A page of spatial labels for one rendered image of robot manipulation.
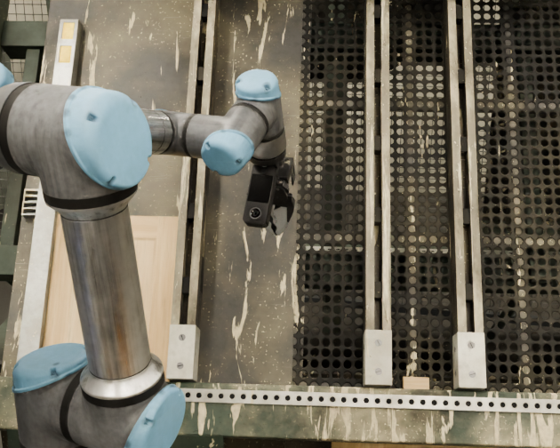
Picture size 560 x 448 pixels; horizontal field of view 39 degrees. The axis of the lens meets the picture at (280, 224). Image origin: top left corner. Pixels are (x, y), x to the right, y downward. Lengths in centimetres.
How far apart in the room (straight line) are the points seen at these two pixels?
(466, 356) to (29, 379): 102
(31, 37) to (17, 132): 138
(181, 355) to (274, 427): 27
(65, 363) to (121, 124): 40
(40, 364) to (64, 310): 78
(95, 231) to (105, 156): 11
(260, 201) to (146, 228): 61
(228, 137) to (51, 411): 49
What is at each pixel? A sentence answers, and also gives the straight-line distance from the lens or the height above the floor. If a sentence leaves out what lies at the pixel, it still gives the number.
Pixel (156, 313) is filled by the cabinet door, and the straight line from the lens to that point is 193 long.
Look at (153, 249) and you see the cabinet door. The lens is 197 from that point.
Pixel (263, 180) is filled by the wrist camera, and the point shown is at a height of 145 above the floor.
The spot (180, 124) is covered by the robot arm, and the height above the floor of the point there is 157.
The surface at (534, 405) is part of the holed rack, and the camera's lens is 190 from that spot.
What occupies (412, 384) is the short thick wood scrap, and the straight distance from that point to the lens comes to 189.
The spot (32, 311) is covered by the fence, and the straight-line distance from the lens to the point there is 199.
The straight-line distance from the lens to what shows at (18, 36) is 237.
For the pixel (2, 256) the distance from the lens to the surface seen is 213.
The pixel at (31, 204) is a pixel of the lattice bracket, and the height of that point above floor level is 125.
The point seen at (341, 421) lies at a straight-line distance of 184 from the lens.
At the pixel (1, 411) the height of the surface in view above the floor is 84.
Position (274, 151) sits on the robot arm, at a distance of 141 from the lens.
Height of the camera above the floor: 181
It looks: 18 degrees down
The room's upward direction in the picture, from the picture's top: straight up
